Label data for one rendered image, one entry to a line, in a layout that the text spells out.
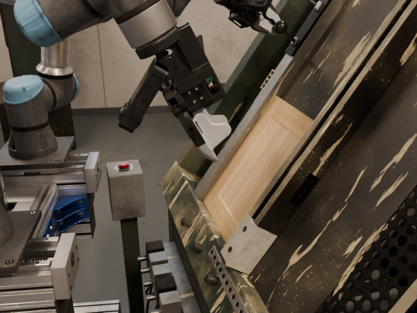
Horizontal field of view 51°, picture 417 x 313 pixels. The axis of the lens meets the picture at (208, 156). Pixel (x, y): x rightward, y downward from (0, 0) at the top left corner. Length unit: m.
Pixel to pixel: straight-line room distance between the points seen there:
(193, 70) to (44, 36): 0.21
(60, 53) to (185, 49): 0.90
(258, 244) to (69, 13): 0.70
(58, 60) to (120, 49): 3.41
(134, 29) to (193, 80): 0.10
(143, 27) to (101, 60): 4.33
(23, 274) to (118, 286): 1.46
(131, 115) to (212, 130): 0.12
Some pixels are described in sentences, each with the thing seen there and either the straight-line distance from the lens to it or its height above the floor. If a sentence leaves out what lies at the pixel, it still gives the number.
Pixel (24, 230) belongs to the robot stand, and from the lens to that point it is 1.10.
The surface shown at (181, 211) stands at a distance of 1.45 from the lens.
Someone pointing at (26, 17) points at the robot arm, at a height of 1.53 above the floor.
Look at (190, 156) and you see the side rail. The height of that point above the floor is 0.94.
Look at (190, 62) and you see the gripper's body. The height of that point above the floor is 1.47.
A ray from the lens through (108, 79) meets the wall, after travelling 4.97.
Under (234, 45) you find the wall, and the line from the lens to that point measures 4.93.
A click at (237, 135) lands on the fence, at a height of 1.10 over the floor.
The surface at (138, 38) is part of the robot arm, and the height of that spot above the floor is 1.51.
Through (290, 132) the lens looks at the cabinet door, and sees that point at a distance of 1.21.
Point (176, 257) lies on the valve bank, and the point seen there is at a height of 0.74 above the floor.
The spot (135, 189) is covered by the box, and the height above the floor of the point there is 0.87.
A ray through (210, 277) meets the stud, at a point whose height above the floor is 0.88.
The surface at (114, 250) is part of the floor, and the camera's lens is 2.76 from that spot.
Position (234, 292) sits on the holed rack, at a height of 0.89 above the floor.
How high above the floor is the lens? 1.61
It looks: 24 degrees down
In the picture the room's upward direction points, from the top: straight up
